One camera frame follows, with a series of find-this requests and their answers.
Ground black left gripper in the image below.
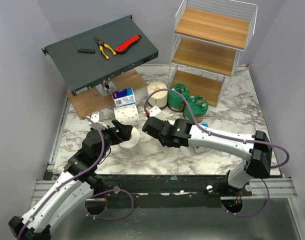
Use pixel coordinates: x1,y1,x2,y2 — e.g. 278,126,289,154
92,119,133,163

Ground short floral paper roll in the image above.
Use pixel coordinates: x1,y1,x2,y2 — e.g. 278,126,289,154
118,127,141,156

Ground small floral paper roll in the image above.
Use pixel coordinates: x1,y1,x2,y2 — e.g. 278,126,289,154
113,103,139,125

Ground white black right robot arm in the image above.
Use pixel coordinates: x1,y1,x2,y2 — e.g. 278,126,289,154
142,117,273,196

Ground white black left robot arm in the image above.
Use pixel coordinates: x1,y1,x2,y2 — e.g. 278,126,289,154
8,119,133,240

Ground beige brown wrapped paper roll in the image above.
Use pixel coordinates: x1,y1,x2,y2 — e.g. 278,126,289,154
147,81,168,110

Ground green wrapped roll rear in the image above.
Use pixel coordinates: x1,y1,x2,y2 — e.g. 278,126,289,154
167,83,190,112

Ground green wrapped roll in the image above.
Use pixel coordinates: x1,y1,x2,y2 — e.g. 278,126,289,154
186,95,209,123
167,83,190,112

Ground blue Tempo roll left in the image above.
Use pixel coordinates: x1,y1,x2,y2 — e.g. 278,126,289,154
112,87,136,107

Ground blue tempo roll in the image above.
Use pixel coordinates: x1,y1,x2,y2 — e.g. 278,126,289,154
112,87,136,107
194,123,210,154

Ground wooden base board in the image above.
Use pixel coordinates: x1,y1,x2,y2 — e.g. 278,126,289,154
66,69,147,119

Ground blue Tempo roll right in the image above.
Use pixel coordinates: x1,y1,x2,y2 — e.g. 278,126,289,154
194,123,210,154

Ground grey metal stand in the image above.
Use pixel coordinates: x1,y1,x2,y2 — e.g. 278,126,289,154
95,80,117,97

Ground green wrapped roll front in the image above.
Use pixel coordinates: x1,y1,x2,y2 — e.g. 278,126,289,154
186,95,209,123

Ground dark grey rack panel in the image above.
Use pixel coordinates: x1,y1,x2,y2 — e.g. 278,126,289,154
42,15,159,96

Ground red black utility knife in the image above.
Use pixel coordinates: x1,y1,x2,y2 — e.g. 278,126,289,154
115,35,142,54

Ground small black connector block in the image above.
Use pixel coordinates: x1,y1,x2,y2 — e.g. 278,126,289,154
77,47,96,54

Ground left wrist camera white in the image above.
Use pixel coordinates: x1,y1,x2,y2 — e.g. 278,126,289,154
90,111,107,130

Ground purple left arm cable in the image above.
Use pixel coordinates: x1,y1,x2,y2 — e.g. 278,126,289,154
16,115,135,240

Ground black aluminium mounting rail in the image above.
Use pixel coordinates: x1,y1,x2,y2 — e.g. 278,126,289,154
32,172,298,210

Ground yellow handled pliers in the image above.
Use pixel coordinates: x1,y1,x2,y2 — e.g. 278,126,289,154
93,35,117,60

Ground white wire wooden shelf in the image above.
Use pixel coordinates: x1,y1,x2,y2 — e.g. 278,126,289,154
167,0,258,106

